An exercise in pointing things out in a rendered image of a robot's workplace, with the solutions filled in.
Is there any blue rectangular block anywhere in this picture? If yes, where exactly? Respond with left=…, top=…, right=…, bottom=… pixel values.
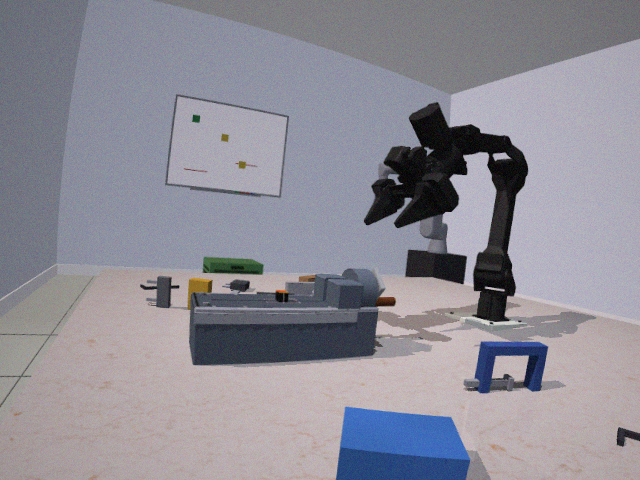
left=336, top=407, right=470, bottom=480

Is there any blue c-clamp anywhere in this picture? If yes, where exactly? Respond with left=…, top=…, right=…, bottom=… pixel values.
left=463, top=341, right=548, bottom=394

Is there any yellow rectangular bar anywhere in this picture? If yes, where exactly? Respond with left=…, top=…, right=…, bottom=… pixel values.
left=188, top=278, right=213, bottom=310

